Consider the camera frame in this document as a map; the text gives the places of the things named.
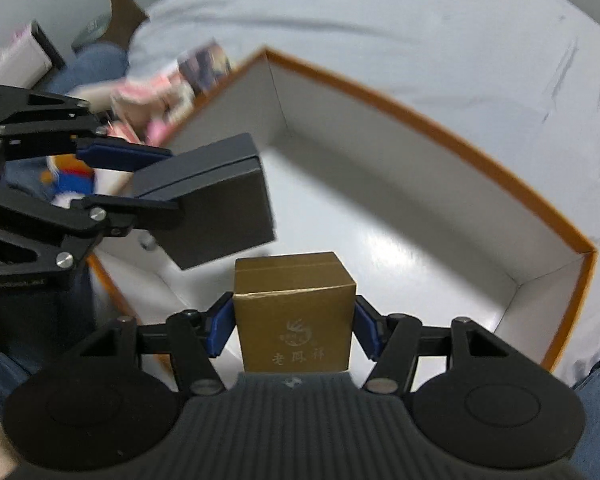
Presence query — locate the pink card pack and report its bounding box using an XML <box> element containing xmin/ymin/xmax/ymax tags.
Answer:
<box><xmin>108</xmin><ymin>41</ymin><xmax>232</xmax><ymax>146</ymax></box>

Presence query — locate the small gold cardboard box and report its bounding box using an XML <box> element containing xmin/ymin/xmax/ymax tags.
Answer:
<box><xmin>233</xmin><ymin>252</ymin><xmax>356</xmax><ymax>374</ymax></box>

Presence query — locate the dark navy box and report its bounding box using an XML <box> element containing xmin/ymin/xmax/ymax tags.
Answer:
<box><xmin>131</xmin><ymin>133</ymin><xmax>275</xmax><ymax>270</ymax></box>

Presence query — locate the orange blue plush toy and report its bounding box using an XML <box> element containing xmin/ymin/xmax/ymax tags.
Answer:
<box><xmin>40</xmin><ymin>154</ymin><xmax>95</xmax><ymax>208</ymax></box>

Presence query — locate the left leg in jeans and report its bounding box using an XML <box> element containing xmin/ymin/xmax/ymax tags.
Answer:
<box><xmin>45</xmin><ymin>0</ymin><xmax>148</xmax><ymax>96</ymax></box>

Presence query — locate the orange white storage box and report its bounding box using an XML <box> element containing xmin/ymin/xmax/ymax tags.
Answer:
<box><xmin>85</xmin><ymin>45</ymin><xmax>600</xmax><ymax>374</ymax></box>

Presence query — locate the dark round floor device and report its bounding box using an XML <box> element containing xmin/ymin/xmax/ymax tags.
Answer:
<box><xmin>71</xmin><ymin>14</ymin><xmax>111</xmax><ymax>53</ymax></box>

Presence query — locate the white black bedside unit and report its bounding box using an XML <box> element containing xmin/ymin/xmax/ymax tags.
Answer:
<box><xmin>0</xmin><ymin>21</ymin><xmax>66</xmax><ymax>89</ymax></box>

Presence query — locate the grey bed sheet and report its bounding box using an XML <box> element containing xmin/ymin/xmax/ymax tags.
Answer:
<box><xmin>131</xmin><ymin>0</ymin><xmax>600</xmax><ymax>382</ymax></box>

